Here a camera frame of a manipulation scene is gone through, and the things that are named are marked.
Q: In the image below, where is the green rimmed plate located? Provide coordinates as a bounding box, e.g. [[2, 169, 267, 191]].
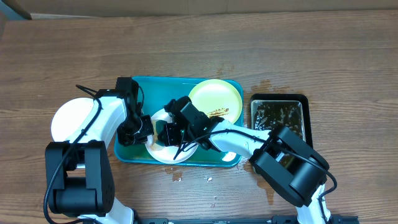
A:
[[188, 79, 243, 123]]

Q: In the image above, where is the white plate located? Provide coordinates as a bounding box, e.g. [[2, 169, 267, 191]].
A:
[[145, 109, 198, 164], [50, 98, 94, 142]]

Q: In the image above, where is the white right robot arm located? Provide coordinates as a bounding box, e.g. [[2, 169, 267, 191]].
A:
[[153, 117, 331, 223]]

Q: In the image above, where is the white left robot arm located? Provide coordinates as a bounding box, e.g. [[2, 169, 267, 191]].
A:
[[52, 90, 154, 223]]

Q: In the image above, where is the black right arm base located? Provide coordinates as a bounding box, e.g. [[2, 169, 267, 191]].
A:
[[249, 126, 330, 207]]

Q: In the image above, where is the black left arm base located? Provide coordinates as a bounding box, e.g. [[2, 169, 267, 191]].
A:
[[49, 140, 115, 217]]

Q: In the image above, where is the teal serving tray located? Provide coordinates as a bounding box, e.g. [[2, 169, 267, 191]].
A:
[[114, 77, 241, 167]]

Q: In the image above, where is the black water tray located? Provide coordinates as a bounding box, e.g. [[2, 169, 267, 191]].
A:
[[250, 93, 313, 146]]

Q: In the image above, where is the black front rail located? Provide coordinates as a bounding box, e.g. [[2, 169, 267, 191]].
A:
[[133, 214, 360, 224]]

